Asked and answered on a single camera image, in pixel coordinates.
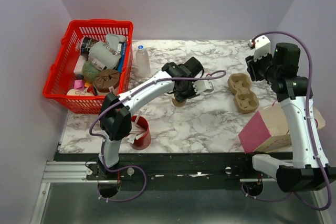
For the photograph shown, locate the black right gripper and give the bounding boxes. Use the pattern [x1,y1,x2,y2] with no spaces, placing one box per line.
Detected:
[244,48,279,82]

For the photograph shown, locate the brown paper coffee cup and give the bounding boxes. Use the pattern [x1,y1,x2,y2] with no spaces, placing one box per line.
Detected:
[171,98,186,107]

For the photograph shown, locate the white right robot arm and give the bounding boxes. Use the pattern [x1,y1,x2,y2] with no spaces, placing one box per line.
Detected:
[241,39,335,193]

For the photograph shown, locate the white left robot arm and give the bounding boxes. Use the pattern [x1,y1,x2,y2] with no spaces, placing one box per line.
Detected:
[98,58,213,179]

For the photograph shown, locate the brown cardboard cup carrier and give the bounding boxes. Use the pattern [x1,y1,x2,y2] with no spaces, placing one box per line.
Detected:
[228,73,259,114]

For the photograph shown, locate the clear plastic water bottle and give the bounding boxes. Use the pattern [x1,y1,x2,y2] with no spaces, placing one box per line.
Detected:
[135,45,151,77]

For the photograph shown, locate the pink and beige paper bag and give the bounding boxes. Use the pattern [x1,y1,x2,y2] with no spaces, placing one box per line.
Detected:
[238,100,326,154]

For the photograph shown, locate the red cylindrical straw holder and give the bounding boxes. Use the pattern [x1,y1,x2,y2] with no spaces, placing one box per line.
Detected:
[130,115,151,150]

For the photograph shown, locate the blue book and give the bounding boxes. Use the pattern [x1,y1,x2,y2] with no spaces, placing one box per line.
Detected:
[117,41,128,73]

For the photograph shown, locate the brown round lidded box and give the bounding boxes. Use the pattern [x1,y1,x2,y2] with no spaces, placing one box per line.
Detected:
[93,69,121,95]

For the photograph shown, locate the grey cloth pouch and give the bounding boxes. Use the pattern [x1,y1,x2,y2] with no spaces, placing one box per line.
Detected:
[88,34,127,71]

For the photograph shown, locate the red plastic shopping basket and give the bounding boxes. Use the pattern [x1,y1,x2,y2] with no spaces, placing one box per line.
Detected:
[43,19,134,114]

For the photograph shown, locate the pink small packet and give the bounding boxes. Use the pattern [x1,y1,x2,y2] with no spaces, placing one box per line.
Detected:
[73,80,85,90]

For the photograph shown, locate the dark printed can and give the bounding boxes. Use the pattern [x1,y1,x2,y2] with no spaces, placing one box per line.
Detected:
[79,36,99,57]

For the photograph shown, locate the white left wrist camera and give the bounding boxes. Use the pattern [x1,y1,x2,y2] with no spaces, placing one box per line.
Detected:
[193,80,214,95]

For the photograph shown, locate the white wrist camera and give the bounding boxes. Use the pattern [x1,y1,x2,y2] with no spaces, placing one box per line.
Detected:
[193,80,214,95]
[248,35,271,61]

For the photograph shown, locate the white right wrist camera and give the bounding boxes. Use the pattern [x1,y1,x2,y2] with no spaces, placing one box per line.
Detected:
[248,35,271,61]

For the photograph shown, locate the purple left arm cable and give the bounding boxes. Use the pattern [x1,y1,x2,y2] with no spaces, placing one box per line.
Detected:
[89,70,227,202]

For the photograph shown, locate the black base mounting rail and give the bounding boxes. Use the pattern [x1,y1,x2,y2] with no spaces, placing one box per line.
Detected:
[54,153,269,194]

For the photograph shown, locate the aluminium frame rail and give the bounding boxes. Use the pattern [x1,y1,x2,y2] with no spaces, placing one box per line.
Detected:
[42,161,97,183]

